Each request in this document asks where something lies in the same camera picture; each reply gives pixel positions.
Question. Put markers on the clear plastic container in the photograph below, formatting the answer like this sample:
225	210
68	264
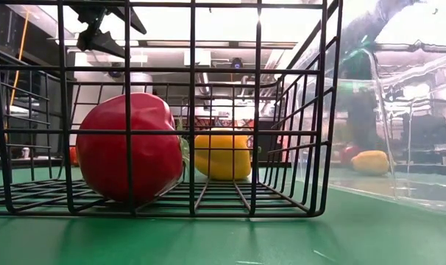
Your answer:
421	191

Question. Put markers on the white pillar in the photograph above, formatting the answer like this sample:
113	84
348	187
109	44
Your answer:
98	88

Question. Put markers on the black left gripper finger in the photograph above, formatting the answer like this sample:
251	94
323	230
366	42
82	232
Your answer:
136	24
101	43

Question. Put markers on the orange-red bell pepper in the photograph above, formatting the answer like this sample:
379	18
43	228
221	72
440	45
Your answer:
349	154

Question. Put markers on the small white cup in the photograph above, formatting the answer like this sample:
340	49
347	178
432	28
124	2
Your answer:
25	152

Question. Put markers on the yellow lemon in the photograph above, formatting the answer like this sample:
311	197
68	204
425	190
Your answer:
370	162

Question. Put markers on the red tomato with green calyx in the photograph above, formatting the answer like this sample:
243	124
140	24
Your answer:
101	165

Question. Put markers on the dark storage rack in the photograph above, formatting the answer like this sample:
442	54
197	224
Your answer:
55	110

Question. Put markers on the ceiling camera with blue light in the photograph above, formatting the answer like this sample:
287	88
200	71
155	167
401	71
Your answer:
115	70
237	63

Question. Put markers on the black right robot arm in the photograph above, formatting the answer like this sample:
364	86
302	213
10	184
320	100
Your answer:
377	22

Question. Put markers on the yellow bell pepper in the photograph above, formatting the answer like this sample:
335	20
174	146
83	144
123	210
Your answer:
221	165

